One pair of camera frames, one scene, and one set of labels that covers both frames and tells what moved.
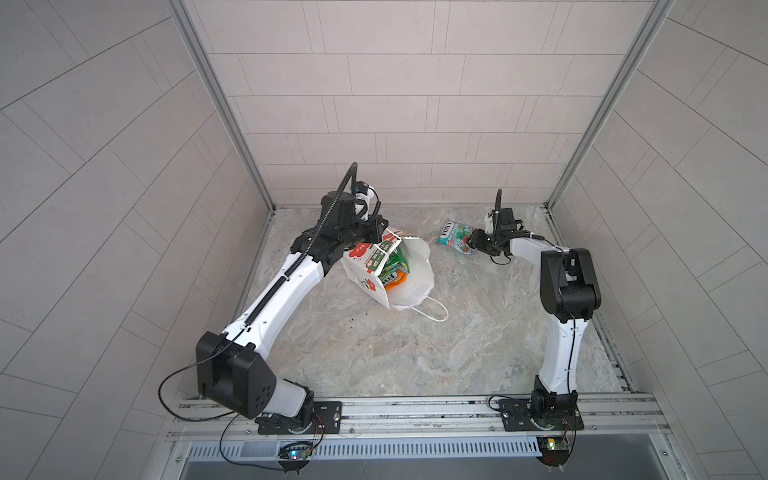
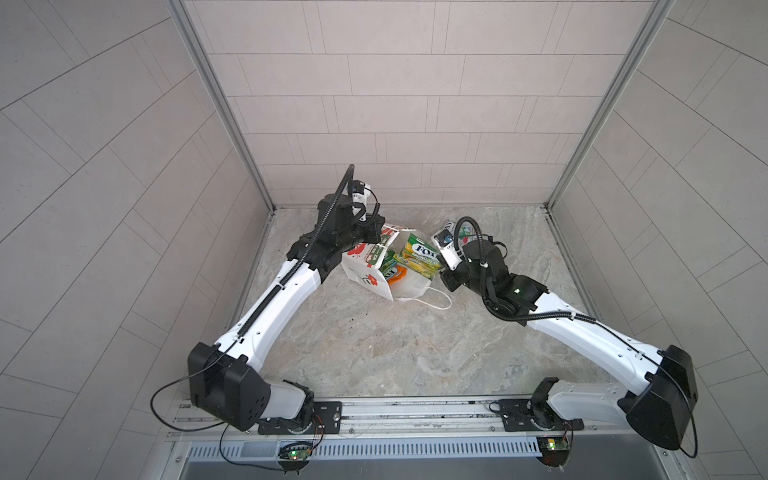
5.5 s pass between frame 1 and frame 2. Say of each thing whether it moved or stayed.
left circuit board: stayed
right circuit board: stayed
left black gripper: stayed
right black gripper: moved
